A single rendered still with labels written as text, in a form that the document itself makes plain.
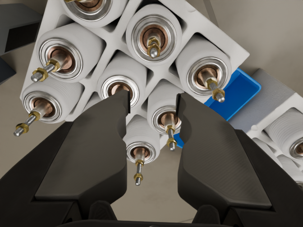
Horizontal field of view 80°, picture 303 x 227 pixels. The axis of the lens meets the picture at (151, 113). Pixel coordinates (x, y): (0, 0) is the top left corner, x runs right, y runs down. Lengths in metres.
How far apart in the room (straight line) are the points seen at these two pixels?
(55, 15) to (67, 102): 0.17
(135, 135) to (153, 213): 0.83
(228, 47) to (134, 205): 0.95
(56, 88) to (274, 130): 0.53
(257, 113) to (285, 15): 0.28
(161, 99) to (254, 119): 0.29
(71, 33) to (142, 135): 0.25
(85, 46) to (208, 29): 0.24
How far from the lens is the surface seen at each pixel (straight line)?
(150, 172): 0.91
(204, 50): 0.35
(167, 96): 0.39
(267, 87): 0.61
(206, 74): 0.34
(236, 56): 0.44
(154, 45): 0.25
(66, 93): 0.43
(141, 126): 0.46
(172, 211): 1.19
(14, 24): 0.53
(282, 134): 0.55
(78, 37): 0.37
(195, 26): 0.40
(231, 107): 0.61
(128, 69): 0.35
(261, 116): 0.57
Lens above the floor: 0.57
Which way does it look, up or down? 57 degrees down
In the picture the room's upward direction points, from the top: 179 degrees counter-clockwise
